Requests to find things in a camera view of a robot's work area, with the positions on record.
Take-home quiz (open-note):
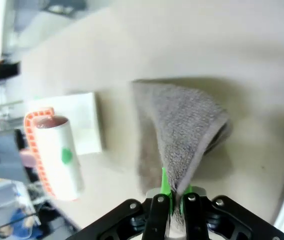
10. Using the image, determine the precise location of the black box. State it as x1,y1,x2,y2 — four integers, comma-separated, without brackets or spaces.
0,60,22,81

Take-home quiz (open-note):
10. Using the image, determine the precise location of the black right gripper right finger with green tip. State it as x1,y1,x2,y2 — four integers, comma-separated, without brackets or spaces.
178,185,284,240

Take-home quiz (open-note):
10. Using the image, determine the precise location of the white folded tablet stand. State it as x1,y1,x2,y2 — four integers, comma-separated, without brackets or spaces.
28,91,103,156

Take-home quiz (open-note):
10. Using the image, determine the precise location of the gray-blue flat panel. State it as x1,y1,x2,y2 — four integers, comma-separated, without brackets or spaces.
0,129,31,186

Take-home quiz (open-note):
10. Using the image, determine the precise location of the brown-gray terry cloth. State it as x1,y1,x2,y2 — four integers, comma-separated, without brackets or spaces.
131,79,232,198

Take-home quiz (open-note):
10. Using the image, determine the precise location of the black right gripper left finger with green tip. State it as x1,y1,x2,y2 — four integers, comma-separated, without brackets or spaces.
80,166,175,240

